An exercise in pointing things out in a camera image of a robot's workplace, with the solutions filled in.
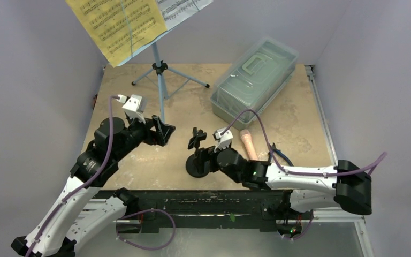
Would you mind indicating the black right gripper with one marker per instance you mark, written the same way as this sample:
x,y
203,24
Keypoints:
x,y
205,155

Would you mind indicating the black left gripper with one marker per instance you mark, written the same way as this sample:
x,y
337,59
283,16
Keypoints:
x,y
162,130

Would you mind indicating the black microphone desk stand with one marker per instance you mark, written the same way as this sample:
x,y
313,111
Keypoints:
x,y
194,142

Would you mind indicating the light blue music stand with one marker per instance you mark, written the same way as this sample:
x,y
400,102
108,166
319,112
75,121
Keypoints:
x,y
159,66

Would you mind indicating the yellow sheet music page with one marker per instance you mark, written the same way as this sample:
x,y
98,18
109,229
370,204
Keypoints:
x,y
119,28

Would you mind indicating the white sheet music page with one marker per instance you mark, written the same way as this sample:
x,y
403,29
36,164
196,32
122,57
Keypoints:
x,y
175,12

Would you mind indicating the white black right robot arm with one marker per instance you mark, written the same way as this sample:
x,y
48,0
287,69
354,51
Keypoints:
x,y
307,188

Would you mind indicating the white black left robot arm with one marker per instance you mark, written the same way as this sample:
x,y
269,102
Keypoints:
x,y
60,233

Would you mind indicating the blue black pliers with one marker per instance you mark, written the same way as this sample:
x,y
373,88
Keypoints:
x,y
278,152

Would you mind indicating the clear plastic storage box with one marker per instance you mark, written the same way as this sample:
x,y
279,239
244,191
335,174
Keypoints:
x,y
253,81

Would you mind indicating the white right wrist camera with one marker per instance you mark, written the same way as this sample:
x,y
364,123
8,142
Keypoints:
x,y
223,138

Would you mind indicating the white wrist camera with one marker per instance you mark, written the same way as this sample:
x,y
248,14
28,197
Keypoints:
x,y
133,106
223,138

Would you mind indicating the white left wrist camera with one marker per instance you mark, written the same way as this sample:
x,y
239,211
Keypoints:
x,y
133,106

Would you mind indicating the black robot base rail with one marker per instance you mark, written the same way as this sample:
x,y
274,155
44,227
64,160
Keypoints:
x,y
211,209

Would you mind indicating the aluminium frame rail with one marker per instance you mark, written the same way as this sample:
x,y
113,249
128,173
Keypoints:
x,y
324,121

